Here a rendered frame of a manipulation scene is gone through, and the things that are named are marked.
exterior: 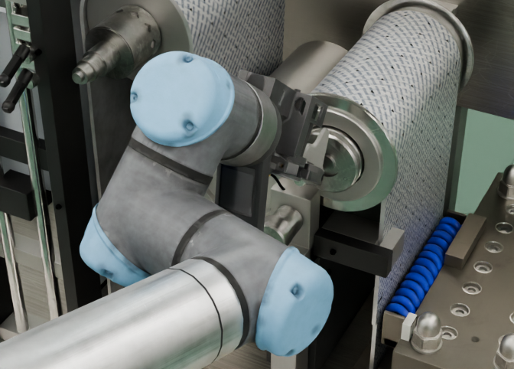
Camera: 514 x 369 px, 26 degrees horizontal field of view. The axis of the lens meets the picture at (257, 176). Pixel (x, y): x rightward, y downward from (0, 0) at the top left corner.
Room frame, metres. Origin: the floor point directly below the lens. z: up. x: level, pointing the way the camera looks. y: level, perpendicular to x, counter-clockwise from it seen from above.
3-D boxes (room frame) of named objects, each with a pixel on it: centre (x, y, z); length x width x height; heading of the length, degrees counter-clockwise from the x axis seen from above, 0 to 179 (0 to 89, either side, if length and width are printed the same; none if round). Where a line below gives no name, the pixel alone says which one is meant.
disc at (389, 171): (1.00, -0.08, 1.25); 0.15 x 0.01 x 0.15; 63
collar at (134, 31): (1.09, 0.15, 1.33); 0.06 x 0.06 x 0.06; 63
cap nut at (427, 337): (0.93, -0.20, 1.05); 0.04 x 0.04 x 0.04
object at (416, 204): (1.08, -0.19, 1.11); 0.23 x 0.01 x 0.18; 153
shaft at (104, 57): (1.04, 0.18, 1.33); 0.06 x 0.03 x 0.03; 153
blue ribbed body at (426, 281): (1.07, -0.21, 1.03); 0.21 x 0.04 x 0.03; 153
